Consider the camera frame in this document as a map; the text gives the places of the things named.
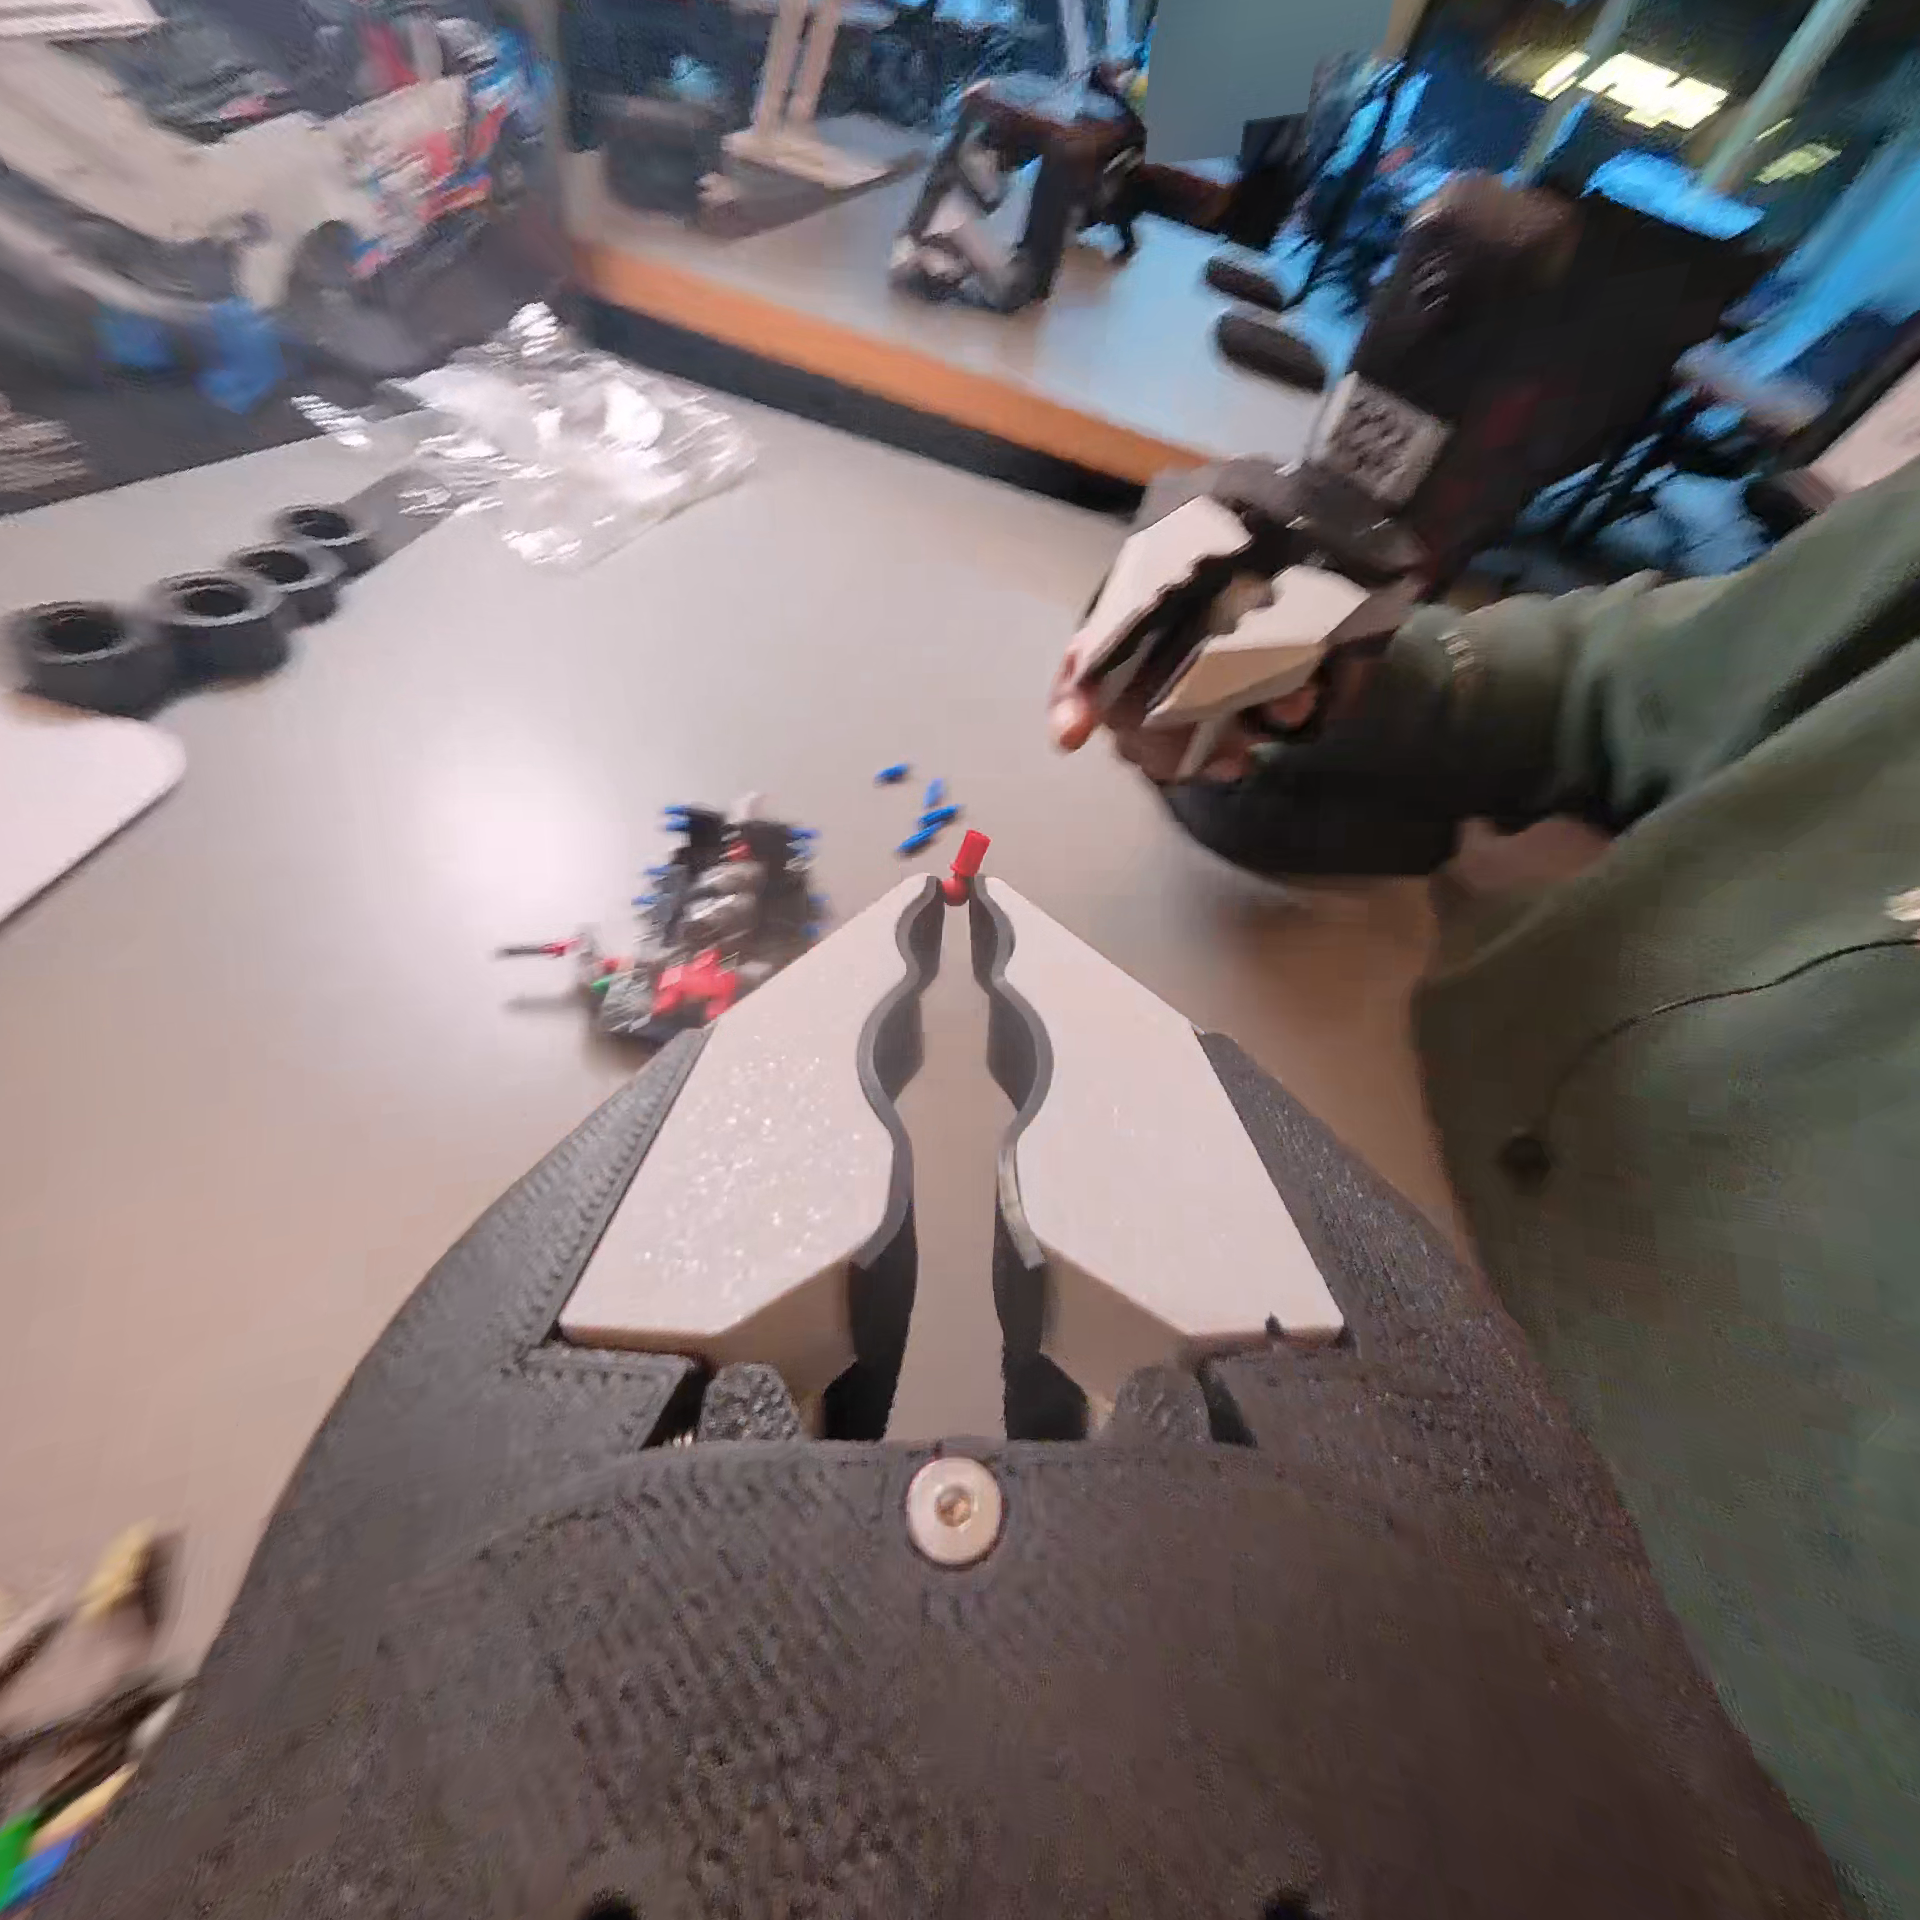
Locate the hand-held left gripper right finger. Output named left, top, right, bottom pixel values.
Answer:
left=966, top=876, right=1346, bottom=1429

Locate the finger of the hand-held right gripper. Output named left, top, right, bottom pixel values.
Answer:
left=1068, top=498, right=1280, bottom=705
left=1142, top=566, right=1381, bottom=733

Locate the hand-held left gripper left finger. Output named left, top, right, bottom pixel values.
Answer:
left=558, top=872, right=924, bottom=1443

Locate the lego car chassis assembly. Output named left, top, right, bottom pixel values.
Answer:
left=503, top=794, right=835, bottom=1049

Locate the person's right forearm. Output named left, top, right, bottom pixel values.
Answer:
left=1304, top=451, right=1920, bottom=846

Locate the black rubber lego tire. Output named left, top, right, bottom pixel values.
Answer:
left=224, top=537, right=351, bottom=625
left=150, top=566, right=295, bottom=684
left=7, top=601, right=174, bottom=721
left=274, top=503, right=388, bottom=583

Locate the pile of small lego pieces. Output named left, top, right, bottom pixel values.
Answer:
left=0, top=1523, right=190, bottom=1920

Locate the black lego set box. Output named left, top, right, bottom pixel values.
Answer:
left=0, top=0, right=580, bottom=520

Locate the person's right hand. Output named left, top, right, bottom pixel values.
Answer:
left=1046, top=636, right=1352, bottom=794

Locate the clear plastic bag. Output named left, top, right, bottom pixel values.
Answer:
left=292, top=301, right=763, bottom=572

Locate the black device with green lights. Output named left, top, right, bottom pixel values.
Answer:
left=601, top=105, right=726, bottom=217

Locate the white book stand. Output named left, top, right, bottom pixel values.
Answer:
left=0, top=717, right=190, bottom=928

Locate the black frame device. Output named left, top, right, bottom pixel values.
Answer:
left=893, top=67, right=1151, bottom=319

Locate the white stand frame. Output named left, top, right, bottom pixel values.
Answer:
left=716, top=0, right=915, bottom=194

